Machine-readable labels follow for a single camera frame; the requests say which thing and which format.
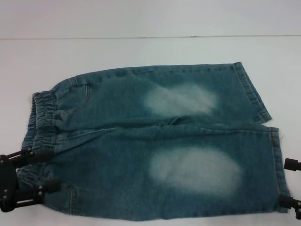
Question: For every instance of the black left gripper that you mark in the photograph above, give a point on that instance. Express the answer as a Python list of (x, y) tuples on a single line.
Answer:
[(7, 179)]

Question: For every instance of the blue denim shorts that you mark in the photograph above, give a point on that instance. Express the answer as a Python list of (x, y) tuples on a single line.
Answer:
[(131, 150)]

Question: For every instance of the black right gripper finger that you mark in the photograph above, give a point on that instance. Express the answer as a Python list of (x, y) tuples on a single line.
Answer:
[(293, 163), (290, 200)]

